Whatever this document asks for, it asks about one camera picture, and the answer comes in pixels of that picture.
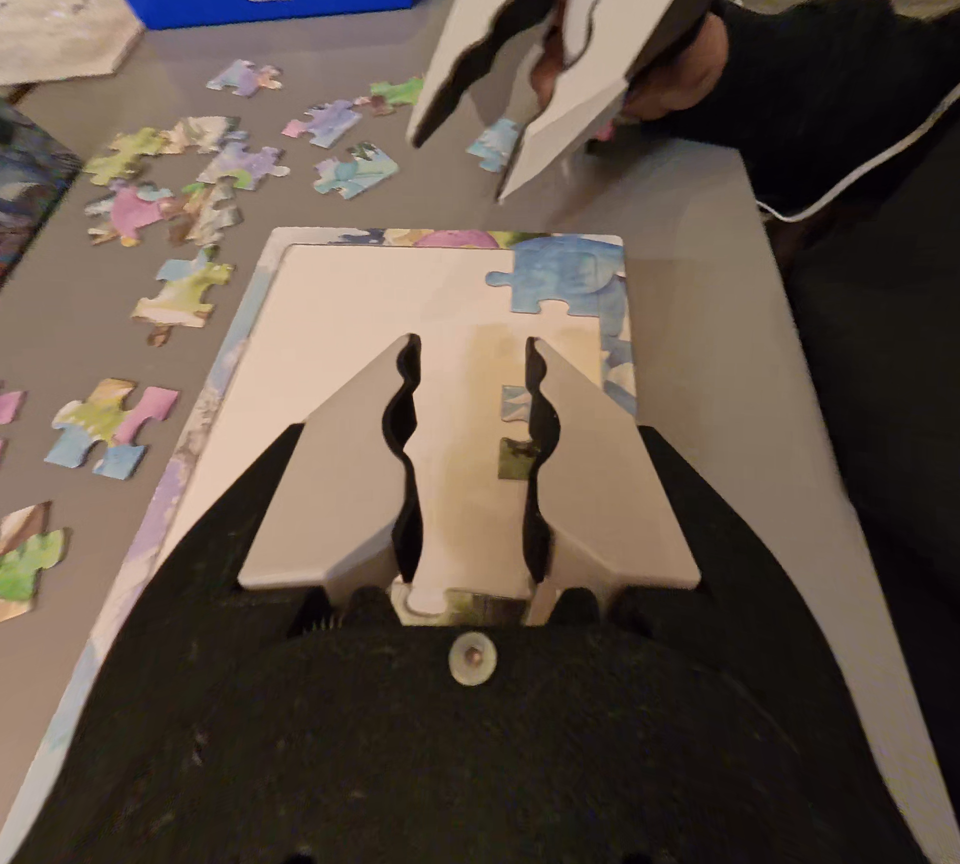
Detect laminated instruction sheet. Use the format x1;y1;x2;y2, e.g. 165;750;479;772
0;0;145;87

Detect person's right forearm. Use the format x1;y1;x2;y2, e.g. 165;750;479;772
675;0;960;205

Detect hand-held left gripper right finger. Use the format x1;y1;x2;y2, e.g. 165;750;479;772
525;337;702;610

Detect blue triceratops body puzzle piece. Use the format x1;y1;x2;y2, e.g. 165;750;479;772
486;236;627;318

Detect white puzzle tray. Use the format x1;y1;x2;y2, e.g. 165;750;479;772
0;227;639;843

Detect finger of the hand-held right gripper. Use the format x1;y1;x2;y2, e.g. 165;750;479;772
405;0;560;149
495;0;680;205

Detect jigsaw puzzle pieces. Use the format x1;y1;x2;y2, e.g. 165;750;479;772
0;58;522;625

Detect animal picture board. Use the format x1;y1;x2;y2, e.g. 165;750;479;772
0;99;84;288

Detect thin white cord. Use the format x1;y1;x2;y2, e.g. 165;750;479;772
753;80;960;224

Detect joined green dinosaur puzzle pieces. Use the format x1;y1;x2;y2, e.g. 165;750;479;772
393;579;534;627

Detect person's right hand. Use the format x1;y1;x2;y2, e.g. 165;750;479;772
618;13;730;126

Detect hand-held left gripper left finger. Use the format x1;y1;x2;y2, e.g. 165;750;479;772
238;334;423;610

